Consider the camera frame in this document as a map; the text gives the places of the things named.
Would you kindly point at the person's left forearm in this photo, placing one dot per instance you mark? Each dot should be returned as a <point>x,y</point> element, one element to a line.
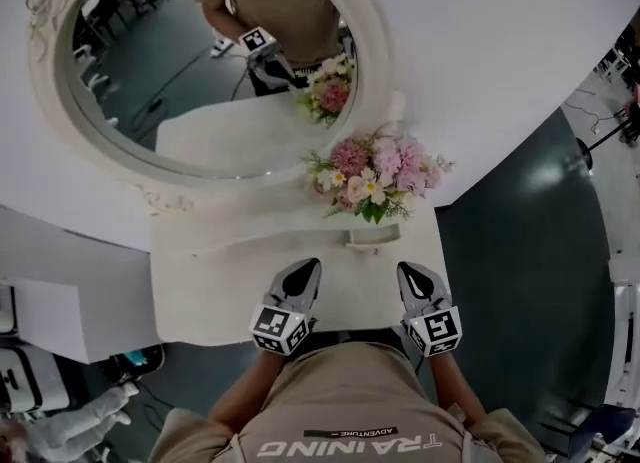
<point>250,386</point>

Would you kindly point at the black case with teal item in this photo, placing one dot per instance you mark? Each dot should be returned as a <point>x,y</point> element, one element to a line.
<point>135,358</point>

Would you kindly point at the white dressing table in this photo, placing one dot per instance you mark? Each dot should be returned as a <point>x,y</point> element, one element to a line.
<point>225,296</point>

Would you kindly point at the pink and white flower bouquet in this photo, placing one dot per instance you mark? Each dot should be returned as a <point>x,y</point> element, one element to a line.
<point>380,171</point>

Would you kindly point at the oval white framed mirror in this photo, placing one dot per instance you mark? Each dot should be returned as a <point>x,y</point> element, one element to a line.
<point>165,101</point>

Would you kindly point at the blue chair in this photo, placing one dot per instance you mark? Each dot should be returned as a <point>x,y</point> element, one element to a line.
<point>602,428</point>

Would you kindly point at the white device with black trim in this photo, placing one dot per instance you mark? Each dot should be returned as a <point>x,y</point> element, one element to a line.
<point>30,381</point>
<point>6,308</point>

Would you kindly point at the person's right forearm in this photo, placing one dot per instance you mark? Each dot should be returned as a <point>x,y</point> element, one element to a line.
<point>452,386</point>

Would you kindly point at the black floor stand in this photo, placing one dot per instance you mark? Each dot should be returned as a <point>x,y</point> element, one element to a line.
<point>586,153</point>

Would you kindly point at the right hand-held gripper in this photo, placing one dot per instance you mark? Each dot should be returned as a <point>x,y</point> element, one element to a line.
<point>435,328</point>

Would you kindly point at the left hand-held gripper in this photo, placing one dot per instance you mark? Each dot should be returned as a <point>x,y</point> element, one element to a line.
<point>275,323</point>

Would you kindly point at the white low cabinet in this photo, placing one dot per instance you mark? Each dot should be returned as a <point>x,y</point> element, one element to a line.
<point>100,321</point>

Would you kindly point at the small white tray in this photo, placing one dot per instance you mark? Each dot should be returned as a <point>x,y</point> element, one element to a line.
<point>370,237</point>

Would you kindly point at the white equipment frame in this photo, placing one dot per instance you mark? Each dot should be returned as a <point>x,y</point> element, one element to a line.
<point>625,331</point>

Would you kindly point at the person's beige printed shirt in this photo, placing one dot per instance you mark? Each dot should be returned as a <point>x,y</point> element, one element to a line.
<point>350,401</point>

